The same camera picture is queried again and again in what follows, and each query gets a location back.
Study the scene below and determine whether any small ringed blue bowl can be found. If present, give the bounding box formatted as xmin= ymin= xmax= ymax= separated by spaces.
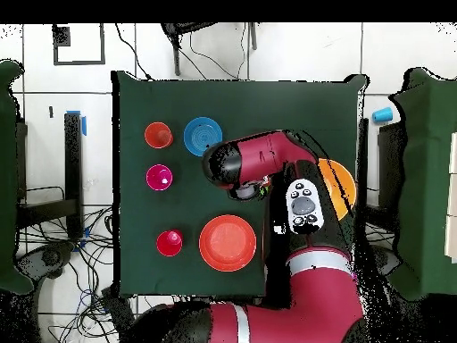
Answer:
xmin=183 ymin=116 xmax=224 ymax=157

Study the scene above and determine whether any large yellow-orange plastic bowl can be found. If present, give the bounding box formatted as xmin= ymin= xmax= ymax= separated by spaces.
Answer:
xmin=317 ymin=157 xmax=357 ymax=222

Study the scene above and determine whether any orange-red plastic bowl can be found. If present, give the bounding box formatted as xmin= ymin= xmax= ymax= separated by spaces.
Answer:
xmin=198 ymin=213 xmax=258 ymax=273

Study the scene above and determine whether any dark green tablecloth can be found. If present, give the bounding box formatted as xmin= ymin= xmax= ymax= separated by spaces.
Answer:
xmin=108 ymin=70 xmax=369 ymax=299

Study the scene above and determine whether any tangle of cables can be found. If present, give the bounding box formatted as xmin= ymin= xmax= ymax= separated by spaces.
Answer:
xmin=17 ymin=205 xmax=144 ymax=343

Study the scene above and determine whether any magenta plastic cup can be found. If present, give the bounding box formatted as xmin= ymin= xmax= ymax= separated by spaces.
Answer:
xmin=145 ymin=163 xmax=174 ymax=192

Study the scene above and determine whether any white box stack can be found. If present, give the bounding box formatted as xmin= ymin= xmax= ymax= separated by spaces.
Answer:
xmin=444 ymin=131 xmax=457 ymax=264

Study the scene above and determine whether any green cloth side table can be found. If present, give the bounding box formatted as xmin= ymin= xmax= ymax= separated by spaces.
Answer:
xmin=386 ymin=67 xmax=457 ymax=301
xmin=0 ymin=59 xmax=35 ymax=296

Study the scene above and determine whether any black camera tripod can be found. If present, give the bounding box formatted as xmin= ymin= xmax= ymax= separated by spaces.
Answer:
xmin=160 ymin=22 xmax=258 ymax=77

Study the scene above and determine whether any black power strip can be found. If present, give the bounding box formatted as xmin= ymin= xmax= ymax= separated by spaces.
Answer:
xmin=100 ymin=285 xmax=136 ymax=333

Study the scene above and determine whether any black table frame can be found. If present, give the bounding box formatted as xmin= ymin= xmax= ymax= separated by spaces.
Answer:
xmin=356 ymin=117 xmax=406 ymax=233
xmin=15 ymin=112 xmax=85 ymax=238

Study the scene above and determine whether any red plastic cup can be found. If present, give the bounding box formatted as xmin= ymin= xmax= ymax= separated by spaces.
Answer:
xmin=155 ymin=229 xmax=184 ymax=258

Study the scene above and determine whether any blue plastic cup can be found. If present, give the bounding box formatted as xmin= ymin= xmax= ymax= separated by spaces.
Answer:
xmin=371 ymin=105 xmax=394 ymax=124

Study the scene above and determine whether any orange plastic cup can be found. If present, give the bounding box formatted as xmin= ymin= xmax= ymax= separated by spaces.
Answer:
xmin=144 ymin=121 xmax=175 ymax=150

